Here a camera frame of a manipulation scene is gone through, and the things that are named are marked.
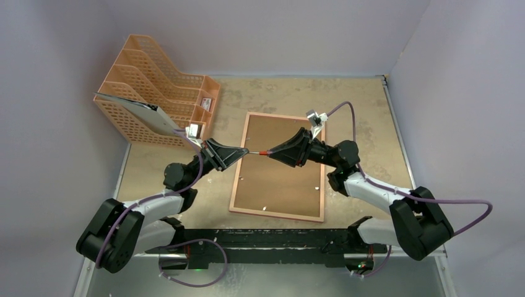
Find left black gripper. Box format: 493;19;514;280
185;138;248;187

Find blue red screwdriver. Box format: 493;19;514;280
248;151;272;156

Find pink picture frame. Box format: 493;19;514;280
229;112;326;223

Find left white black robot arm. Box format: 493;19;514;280
76;139;249;273

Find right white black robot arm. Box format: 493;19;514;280
267;128;454;260

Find red white small box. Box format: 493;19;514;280
200;97;213;112

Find grey folder in organizer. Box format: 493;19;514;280
95;92;185;136

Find orange plastic file organizer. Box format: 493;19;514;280
93;34;221;149

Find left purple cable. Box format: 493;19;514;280
95;127;228;287

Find purple cable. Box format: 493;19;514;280
324;100;494;278
95;127;228;287

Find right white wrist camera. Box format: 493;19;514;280
306;110;328;139

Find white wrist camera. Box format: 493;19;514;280
185;123;204;140
306;110;328;139

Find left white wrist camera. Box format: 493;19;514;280
185;123;204;140

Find aluminium extrusion rail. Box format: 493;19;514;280
84;228;447;258

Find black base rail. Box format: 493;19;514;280
147;228;388;269

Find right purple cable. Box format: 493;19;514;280
324;100;494;278

